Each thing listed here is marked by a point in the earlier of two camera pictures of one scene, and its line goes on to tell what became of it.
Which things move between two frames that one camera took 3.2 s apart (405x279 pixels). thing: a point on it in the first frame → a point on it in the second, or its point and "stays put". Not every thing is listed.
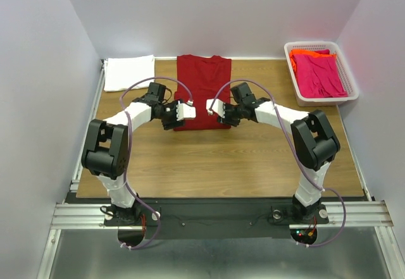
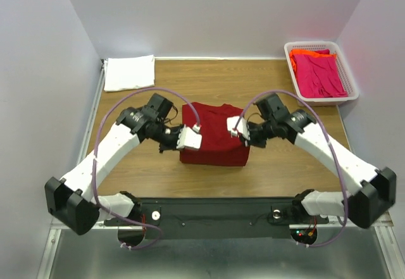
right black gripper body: [233, 114] → [259, 133]
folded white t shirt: [121, 73] stays put
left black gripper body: [168, 116] → [167, 136]
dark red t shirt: [205, 76] → [218, 147]
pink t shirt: [319, 76] stays put
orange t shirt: [307, 52] stays put
